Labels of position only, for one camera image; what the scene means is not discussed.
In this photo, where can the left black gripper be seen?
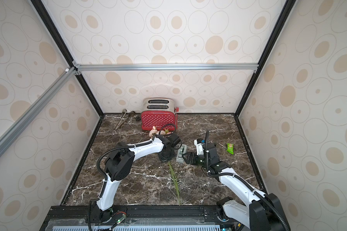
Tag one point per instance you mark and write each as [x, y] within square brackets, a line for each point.
[164, 160]

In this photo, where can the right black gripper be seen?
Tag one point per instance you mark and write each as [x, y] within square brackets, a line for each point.
[195, 159]

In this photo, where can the pink artificial flower bouquet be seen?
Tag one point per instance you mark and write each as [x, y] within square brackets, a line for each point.
[166, 130]

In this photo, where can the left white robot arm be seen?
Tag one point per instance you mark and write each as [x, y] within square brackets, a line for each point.
[116, 164]

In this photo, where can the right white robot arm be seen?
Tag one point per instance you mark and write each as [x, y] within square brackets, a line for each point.
[259, 212]

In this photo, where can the red polka dot toaster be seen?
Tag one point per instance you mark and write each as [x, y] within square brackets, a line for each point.
[158, 112]

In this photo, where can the green snack packet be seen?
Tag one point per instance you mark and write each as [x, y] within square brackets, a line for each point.
[230, 148]

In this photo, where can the metal kitchen tongs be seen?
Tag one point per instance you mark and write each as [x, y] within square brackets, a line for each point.
[126, 115]

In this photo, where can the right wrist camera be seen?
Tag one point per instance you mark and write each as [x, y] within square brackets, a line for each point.
[199, 146]

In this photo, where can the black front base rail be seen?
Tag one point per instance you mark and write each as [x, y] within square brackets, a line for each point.
[137, 218]

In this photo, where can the horizontal aluminium rail back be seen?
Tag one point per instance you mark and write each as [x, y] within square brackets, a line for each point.
[166, 67]

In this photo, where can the aluminium rail left wall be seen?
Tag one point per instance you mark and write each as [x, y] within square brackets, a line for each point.
[7, 139]

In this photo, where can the black vertical frame post right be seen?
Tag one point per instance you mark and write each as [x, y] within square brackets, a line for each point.
[286, 10]

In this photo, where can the black vertical frame post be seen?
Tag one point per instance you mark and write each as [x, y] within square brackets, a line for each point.
[52, 29]
[286, 10]

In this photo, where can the black vertical frame post left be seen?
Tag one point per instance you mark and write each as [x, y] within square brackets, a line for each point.
[52, 29]

